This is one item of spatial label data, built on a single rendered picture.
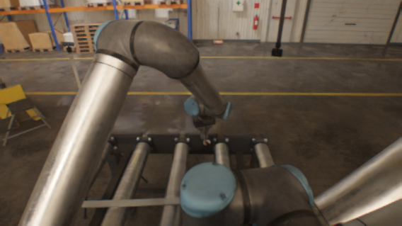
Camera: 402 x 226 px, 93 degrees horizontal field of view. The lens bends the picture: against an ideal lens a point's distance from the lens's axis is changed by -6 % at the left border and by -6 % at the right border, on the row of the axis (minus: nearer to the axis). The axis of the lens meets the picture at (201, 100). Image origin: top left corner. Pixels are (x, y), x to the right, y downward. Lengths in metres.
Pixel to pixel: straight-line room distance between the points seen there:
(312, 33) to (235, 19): 3.49
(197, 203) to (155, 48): 0.34
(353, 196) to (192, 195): 0.35
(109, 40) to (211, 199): 0.43
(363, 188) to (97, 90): 0.62
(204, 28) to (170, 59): 8.95
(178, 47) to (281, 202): 0.38
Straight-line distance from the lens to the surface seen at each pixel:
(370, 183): 0.56
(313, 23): 10.44
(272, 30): 9.84
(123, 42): 0.55
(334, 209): 0.56
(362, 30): 11.67
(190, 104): 1.02
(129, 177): 1.38
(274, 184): 0.38
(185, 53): 0.52
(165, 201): 1.21
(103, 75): 0.53
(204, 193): 0.34
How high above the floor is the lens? 1.89
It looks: 27 degrees down
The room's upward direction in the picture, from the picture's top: straight up
